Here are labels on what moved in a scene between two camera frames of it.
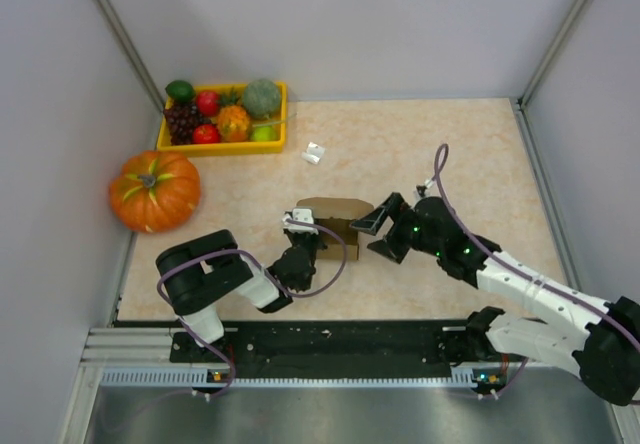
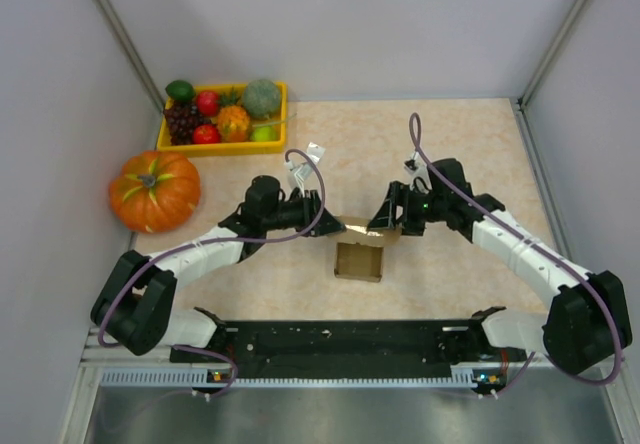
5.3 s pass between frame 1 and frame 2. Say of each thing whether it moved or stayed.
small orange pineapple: stayed
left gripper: moved
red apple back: stayed
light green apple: stayed
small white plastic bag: stayed
